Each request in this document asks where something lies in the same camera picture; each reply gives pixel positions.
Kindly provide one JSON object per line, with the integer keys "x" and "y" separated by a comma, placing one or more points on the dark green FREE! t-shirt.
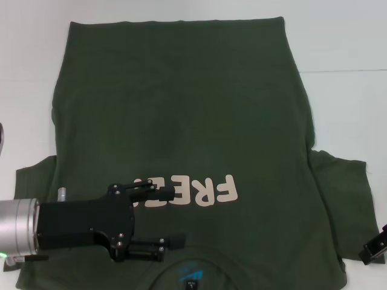
{"x": 196, "y": 105}

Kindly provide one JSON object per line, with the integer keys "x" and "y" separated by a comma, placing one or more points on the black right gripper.
{"x": 376, "y": 246}

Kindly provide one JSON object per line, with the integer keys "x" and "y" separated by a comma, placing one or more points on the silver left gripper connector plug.
{"x": 62, "y": 194}

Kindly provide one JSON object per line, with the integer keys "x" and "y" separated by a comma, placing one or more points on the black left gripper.
{"x": 84, "y": 220}

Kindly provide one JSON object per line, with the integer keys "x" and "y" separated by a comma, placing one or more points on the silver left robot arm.
{"x": 18, "y": 226}

